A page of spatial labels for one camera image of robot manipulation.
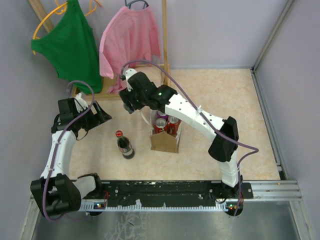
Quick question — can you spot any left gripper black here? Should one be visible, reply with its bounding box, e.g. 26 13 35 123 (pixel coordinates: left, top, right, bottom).
74 100 112 132

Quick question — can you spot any purple Fanta can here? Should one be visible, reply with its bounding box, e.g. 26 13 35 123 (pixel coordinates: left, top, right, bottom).
156 110 168 120
123 103 135 114

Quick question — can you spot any red cola can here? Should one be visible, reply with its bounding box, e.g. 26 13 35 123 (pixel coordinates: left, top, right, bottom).
154 118 169 134
167 115 181 135

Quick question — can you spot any glass cola bottle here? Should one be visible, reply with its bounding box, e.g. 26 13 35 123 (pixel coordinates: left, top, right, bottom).
115 130 135 160

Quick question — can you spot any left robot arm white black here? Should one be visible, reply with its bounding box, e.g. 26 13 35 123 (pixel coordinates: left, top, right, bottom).
30 96 112 221

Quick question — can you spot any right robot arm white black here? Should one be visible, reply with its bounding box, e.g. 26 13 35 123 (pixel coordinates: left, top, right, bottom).
119 68 241 198

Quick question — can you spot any folded beige cloth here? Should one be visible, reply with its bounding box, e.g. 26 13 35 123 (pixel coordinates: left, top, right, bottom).
146 66 165 87

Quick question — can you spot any pink t-shirt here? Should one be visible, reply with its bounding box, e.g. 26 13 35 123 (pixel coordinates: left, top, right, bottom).
98 6 161 94

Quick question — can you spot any green tank top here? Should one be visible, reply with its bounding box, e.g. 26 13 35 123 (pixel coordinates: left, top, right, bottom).
31 0 103 95

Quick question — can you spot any grey clothes hanger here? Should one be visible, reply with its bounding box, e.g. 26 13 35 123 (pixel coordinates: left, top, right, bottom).
124 0 149 10

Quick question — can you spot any yellow clothes hanger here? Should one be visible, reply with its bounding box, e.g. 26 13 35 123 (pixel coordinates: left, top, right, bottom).
32 0 104 55

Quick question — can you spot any wooden clothes rack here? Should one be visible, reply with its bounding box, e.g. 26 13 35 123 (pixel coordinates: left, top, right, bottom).
27 0 171 100

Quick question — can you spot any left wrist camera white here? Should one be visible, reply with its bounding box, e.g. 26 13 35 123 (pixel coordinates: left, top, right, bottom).
74 92 89 113

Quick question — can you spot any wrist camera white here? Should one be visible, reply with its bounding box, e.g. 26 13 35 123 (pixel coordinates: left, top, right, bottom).
74 92 89 113
120 68 137 92

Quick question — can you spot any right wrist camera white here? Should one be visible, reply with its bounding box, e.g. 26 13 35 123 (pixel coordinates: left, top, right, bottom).
120 68 137 92

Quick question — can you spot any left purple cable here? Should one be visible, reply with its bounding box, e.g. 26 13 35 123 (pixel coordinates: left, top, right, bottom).
42 80 95 222

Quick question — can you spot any purple cable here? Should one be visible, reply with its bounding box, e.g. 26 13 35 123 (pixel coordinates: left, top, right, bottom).
42 80 95 222
119 61 260 217

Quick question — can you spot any white cable duct strip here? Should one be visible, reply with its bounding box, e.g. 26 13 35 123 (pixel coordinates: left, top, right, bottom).
78 199 237 213

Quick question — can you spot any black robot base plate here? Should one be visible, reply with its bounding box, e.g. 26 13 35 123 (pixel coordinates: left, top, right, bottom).
84 180 254 207

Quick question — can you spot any aluminium corner post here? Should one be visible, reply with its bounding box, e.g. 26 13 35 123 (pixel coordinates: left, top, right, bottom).
251 0 296 72

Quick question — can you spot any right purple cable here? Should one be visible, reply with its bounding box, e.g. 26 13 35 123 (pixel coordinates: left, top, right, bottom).
119 61 260 217

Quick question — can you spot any aluminium frame rail front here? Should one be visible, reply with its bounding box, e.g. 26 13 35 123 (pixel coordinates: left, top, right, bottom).
29 180 301 204

